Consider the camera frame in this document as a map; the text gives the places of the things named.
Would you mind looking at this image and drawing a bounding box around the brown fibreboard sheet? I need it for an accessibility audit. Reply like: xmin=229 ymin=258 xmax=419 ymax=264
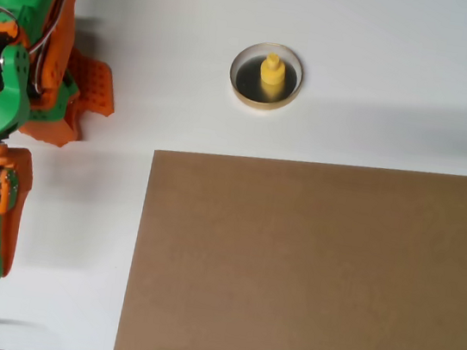
xmin=112 ymin=130 xmax=467 ymax=350

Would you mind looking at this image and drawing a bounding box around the round dish with gold rim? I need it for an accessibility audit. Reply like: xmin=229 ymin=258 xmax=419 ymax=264
xmin=224 ymin=38 xmax=309 ymax=116

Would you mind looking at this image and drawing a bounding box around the small yellow plastic piece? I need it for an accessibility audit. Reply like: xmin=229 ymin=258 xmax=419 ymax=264
xmin=256 ymin=51 xmax=289 ymax=103

